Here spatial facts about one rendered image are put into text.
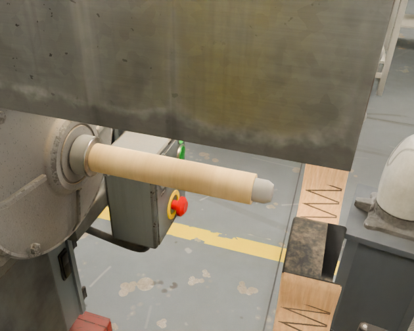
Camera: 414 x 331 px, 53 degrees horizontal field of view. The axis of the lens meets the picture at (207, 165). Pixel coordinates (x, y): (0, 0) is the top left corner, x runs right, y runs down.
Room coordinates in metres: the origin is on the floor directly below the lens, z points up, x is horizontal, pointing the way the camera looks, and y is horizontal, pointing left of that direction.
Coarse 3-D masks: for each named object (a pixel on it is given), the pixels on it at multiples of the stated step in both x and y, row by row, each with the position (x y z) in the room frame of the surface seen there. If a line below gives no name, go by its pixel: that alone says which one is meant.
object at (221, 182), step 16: (96, 144) 0.39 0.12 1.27; (96, 160) 0.37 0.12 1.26; (112, 160) 0.37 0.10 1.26; (128, 160) 0.37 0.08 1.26; (144, 160) 0.37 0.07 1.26; (160, 160) 0.36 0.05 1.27; (176, 160) 0.36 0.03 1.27; (128, 176) 0.36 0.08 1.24; (144, 176) 0.36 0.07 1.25; (160, 176) 0.35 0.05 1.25; (176, 176) 0.35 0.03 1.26; (192, 176) 0.35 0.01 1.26; (208, 176) 0.34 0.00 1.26; (224, 176) 0.34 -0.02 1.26; (240, 176) 0.34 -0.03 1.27; (256, 176) 0.35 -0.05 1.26; (208, 192) 0.34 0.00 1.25; (224, 192) 0.33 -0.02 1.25; (240, 192) 0.33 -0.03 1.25
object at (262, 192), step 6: (258, 180) 0.34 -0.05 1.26; (264, 180) 0.34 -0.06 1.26; (258, 186) 0.33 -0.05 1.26; (264, 186) 0.33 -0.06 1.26; (270, 186) 0.33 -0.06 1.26; (252, 192) 0.33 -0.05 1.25; (258, 192) 0.33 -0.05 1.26; (264, 192) 0.33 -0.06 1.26; (270, 192) 0.33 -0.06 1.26; (252, 198) 0.33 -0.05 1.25; (258, 198) 0.33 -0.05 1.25; (264, 198) 0.32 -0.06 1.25; (270, 198) 0.33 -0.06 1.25
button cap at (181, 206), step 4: (176, 200) 0.66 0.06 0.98; (180, 200) 0.64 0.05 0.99; (184, 200) 0.65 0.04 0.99; (172, 204) 0.65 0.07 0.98; (176, 204) 0.65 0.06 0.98; (180, 204) 0.64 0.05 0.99; (184, 204) 0.64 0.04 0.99; (172, 208) 0.65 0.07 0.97; (176, 208) 0.63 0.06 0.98; (180, 208) 0.63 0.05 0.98; (184, 208) 0.64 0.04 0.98; (176, 212) 0.63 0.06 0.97; (180, 212) 0.63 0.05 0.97; (184, 212) 0.64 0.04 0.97; (180, 216) 0.64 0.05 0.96
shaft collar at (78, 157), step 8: (80, 136) 0.40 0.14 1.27; (88, 136) 0.40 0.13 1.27; (72, 144) 0.39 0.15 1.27; (80, 144) 0.38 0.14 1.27; (88, 144) 0.38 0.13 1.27; (72, 152) 0.38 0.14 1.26; (80, 152) 0.38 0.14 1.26; (88, 152) 0.38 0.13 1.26; (72, 160) 0.37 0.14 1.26; (80, 160) 0.37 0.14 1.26; (72, 168) 0.37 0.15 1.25; (80, 168) 0.37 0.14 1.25; (88, 168) 0.37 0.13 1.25; (88, 176) 0.38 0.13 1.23
